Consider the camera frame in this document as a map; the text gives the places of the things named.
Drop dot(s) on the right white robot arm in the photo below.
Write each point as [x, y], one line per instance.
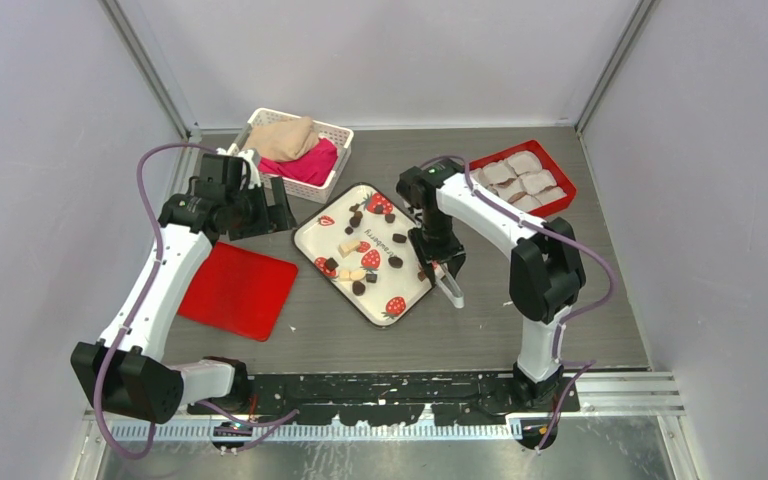
[545, 272]

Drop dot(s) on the white paper cup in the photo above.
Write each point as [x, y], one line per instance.
[524, 163]
[537, 182]
[498, 174]

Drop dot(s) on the strawberry print white tray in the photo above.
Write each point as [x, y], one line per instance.
[397, 290]

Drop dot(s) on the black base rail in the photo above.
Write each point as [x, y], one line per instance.
[464, 398]

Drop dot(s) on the dark teardrop chocolate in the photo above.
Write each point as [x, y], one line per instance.
[358, 288]

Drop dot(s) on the white plastic basket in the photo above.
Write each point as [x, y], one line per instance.
[341, 137]

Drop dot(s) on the dark oval chocolate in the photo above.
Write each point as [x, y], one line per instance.
[395, 262]

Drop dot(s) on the metal tongs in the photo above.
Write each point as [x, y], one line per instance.
[448, 285]

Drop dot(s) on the red box lid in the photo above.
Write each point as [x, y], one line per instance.
[239, 291]

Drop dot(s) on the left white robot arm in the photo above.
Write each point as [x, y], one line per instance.
[122, 372]

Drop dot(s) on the beige cloth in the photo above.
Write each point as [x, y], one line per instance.
[282, 141]

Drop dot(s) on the dark ribbed square chocolate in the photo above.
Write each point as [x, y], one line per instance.
[331, 265]

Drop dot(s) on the magenta cloth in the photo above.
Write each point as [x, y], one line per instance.
[312, 168]

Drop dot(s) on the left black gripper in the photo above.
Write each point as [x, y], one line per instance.
[271, 217]

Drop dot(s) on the red chocolate box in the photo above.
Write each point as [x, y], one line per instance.
[544, 204]

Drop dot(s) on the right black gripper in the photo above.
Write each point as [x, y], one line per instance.
[454, 251]

